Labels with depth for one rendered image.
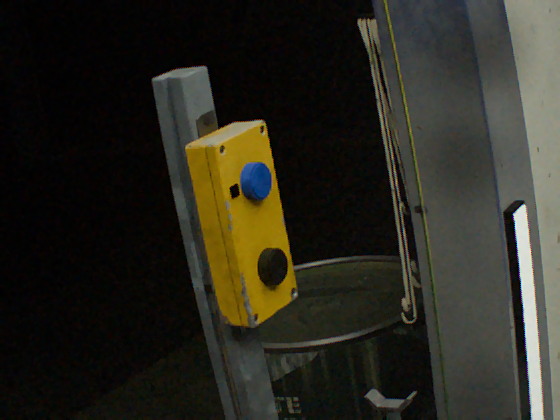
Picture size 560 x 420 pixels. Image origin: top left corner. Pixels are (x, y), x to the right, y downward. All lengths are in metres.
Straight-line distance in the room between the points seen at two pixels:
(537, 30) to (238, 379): 0.92
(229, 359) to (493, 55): 0.69
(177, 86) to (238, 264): 0.25
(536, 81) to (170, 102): 0.81
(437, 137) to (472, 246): 0.20
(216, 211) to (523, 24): 0.81
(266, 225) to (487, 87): 0.51
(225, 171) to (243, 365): 0.30
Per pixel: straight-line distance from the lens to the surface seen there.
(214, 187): 1.57
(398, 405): 1.76
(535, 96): 2.17
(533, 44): 2.19
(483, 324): 2.08
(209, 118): 1.63
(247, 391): 1.72
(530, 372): 2.11
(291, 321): 2.84
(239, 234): 1.59
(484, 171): 1.97
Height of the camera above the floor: 1.86
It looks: 16 degrees down
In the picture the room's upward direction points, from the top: 11 degrees counter-clockwise
